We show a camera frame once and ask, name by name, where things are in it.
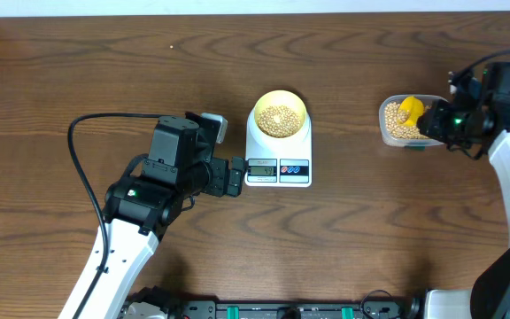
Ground black left camera cable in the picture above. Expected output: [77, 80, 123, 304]
[67, 113, 163, 319]

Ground yellow plastic bowl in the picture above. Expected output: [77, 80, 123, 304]
[254, 90, 307, 133]

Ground soybeans in yellow bowl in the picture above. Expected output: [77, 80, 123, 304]
[257, 105, 303, 138]

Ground white digital kitchen scale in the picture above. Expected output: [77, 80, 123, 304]
[244, 109, 313, 188]

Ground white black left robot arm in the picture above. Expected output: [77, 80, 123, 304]
[60, 113, 246, 318]

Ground yellow measuring scoop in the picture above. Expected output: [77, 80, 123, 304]
[397, 96, 425, 127]

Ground clear container of soybeans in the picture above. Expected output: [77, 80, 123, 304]
[379, 95, 442, 148]

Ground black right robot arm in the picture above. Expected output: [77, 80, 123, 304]
[417, 62, 510, 319]

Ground black right camera cable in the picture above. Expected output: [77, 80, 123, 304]
[452, 47, 510, 85]

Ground black camera cable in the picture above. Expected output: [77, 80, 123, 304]
[67, 113, 163, 319]
[452, 47, 510, 85]

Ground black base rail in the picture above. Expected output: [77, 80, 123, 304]
[117, 286, 473, 319]

